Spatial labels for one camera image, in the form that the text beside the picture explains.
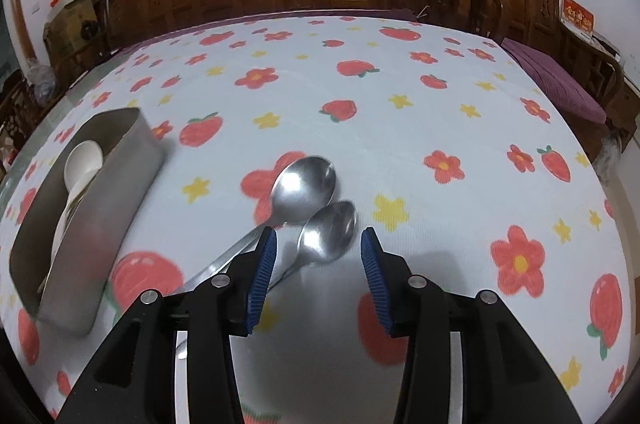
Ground strawberry flower printed tablecloth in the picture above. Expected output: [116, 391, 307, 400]
[0, 11, 636, 424]

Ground red desk calendar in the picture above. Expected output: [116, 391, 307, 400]
[561, 0, 597, 41]

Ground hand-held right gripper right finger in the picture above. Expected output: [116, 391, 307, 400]
[360, 226, 585, 424]

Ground large white plastic spoon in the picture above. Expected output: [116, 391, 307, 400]
[50, 139, 106, 267]

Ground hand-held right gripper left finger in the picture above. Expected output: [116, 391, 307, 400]
[57, 226, 278, 424]

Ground purple seat cushion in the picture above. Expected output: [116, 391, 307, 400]
[122, 8, 418, 50]
[501, 38, 607, 126]

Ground large metal spoon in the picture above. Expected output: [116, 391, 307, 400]
[175, 155, 337, 295]

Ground large cardboard box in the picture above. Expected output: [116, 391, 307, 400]
[42, 0, 109, 61]

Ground small metal spoon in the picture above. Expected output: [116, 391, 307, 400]
[175, 200, 357, 357]

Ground rectangular metal container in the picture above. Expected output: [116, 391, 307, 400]
[9, 107, 167, 337]

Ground clear plastic bag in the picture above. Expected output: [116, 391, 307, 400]
[25, 58, 57, 106]

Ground white plastic bag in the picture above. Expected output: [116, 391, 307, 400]
[595, 133, 624, 186]

